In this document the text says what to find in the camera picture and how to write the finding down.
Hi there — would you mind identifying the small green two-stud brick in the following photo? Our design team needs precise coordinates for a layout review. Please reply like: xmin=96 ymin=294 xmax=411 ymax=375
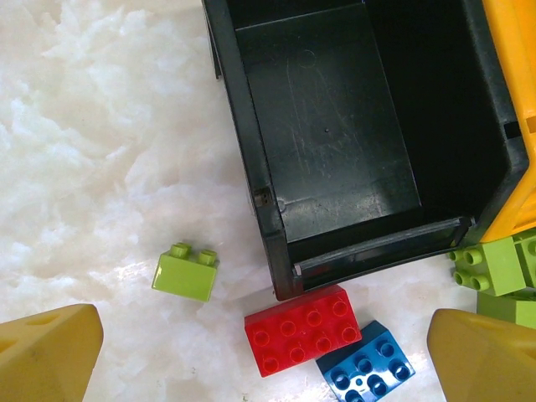
xmin=151 ymin=241 xmax=219 ymax=303

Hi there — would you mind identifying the red two-by-four brick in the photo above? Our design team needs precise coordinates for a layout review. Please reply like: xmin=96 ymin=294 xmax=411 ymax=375
xmin=244 ymin=284 xmax=363 ymax=379

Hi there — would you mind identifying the yellow plastic bin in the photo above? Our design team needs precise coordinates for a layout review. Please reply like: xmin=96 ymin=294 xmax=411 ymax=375
xmin=479 ymin=0 xmax=536 ymax=245

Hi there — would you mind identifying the green two-by-two brick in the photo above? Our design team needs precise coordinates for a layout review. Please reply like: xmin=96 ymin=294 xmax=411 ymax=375
xmin=513 ymin=229 xmax=536 ymax=290
xmin=476 ymin=290 xmax=536 ymax=328
xmin=446 ymin=236 xmax=529 ymax=294

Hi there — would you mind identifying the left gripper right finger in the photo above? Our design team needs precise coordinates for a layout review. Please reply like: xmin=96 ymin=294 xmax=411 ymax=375
xmin=426 ymin=308 xmax=536 ymax=402

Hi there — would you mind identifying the black plastic bin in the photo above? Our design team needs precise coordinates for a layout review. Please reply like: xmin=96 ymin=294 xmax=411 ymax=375
xmin=200 ymin=0 xmax=529 ymax=302

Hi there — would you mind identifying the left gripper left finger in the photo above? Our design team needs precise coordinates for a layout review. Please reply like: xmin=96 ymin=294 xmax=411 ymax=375
xmin=0 ymin=304 xmax=105 ymax=402

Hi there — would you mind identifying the blue sloped brick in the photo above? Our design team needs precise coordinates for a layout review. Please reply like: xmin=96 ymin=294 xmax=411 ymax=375
xmin=314 ymin=320 xmax=417 ymax=402

